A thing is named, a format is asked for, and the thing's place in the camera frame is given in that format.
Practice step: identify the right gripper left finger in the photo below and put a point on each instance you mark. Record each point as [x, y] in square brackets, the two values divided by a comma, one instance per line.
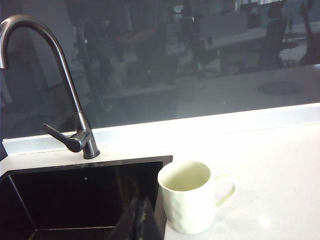
[127, 225]

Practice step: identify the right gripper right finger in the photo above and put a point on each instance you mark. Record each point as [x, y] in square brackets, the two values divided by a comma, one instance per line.
[148, 222]

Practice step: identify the pale green ceramic mug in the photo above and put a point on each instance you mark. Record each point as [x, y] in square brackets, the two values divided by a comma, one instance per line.
[185, 205]

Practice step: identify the dark metal faucet lever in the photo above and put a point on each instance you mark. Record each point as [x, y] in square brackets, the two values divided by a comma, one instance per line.
[67, 140]

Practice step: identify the black sink basin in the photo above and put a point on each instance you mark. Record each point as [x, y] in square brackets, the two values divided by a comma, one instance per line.
[75, 195]

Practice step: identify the dark metal gooseneck faucet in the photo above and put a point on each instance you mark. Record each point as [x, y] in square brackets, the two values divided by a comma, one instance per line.
[67, 80]

